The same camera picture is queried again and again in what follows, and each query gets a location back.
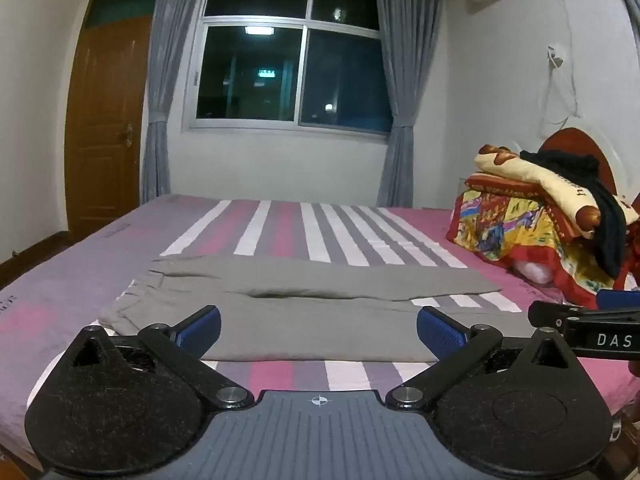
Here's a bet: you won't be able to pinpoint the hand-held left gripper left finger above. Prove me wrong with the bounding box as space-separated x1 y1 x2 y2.
65 305 253 411

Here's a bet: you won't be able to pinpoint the pink pillow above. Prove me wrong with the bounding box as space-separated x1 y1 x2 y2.
510 257 557 287

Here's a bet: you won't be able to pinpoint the grey curtain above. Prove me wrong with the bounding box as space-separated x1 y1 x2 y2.
372 0 449 208
140 0 212 206

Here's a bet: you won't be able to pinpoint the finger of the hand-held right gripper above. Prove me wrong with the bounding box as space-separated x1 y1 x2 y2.
528 301 640 332
596 289 640 311

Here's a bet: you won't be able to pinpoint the red orange folded blanket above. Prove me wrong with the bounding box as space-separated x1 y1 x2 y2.
465 172 548 202

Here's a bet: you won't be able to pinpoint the sliding glass window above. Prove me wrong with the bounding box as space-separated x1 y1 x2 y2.
182 0 396 137

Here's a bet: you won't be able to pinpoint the red and white headboard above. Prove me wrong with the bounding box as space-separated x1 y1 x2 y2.
539 119 640 211

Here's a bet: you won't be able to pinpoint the white cable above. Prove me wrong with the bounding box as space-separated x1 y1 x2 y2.
537 0 583 142

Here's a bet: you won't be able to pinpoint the colourful printed blanket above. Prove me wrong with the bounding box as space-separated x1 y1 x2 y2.
445 180 640 311

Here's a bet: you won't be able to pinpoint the bed with striped sheet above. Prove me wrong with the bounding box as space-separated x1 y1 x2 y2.
0 192 640 480

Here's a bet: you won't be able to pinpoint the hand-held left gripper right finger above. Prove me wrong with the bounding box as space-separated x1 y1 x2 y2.
387 306 581 411

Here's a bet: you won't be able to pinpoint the brown wooden door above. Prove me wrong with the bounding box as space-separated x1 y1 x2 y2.
64 0 162 246

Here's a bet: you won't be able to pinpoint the grey pants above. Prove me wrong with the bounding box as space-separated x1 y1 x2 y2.
98 254 533 363

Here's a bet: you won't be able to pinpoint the cream printed pillow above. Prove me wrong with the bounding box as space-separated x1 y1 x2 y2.
474 145 640 239

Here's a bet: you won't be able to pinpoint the grey hanging cloth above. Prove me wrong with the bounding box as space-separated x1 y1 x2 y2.
597 0 640 128

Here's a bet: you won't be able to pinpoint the black garment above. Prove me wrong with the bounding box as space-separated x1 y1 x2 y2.
520 149 632 279

